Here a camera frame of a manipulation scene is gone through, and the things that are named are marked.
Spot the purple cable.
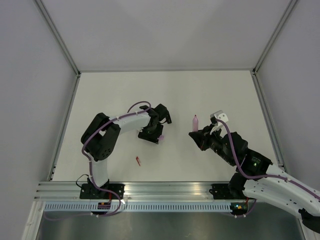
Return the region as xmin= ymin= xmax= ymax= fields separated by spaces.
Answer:
xmin=215 ymin=118 xmax=320 ymax=201
xmin=81 ymin=100 xmax=152 ymax=191

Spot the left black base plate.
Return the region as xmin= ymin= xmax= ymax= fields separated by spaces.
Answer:
xmin=79 ymin=182 xmax=125 ymax=200

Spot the pink marker pen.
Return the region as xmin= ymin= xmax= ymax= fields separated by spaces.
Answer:
xmin=192 ymin=115 xmax=199 ymax=132

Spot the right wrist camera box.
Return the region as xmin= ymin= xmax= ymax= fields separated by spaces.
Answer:
xmin=210 ymin=110 xmax=229 ymax=124

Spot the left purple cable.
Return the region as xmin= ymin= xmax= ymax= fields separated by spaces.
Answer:
xmin=81 ymin=100 xmax=152 ymax=191

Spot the aluminium front rail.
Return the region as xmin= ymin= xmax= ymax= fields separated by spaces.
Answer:
xmin=34 ymin=181 xmax=251 ymax=201

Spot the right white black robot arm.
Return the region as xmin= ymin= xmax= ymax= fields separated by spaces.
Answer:
xmin=188 ymin=125 xmax=320 ymax=233

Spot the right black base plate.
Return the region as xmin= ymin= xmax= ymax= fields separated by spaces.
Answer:
xmin=209 ymin=183 xmax=247 ymax=200

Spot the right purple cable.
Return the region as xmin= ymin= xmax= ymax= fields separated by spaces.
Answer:
xmin=215 ymin=118 xmax=320 ymax=201

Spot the white slotted cable duct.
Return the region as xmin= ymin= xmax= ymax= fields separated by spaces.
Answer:
xmin=44 ymin=201 xmax=232 ymax=213

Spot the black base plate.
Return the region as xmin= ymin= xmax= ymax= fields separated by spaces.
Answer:
xmin=79 ymin=182 xmax=125 ymax=200
xmin=209 ymin=183 xmax=247 ymax=200

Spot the right aluminium frame post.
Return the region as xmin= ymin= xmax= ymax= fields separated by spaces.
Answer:
xmin=251 ymin=0 xmax=299 ymax=75

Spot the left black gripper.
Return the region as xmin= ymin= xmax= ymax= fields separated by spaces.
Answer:
xmin=138 ymin=124 xmax=163 ymax=146

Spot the aluminium frame post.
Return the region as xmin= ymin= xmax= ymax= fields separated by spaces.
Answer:
xmin=33 ymin=0 xmax=81 ymax=77
xmin=251 ymin=0 xmax=299 ymax=75

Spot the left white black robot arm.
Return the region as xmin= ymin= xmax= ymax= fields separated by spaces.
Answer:
xmin=80 ymin=101 xmax=172 ymax=199

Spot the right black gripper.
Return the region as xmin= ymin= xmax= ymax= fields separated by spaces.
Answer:
xmin=189 ymin=123 xmax=235 ymax=166

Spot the left aluminium frame post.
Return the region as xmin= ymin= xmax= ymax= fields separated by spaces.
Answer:
xmin=33 ymin=0 xmax=81 ymax=77

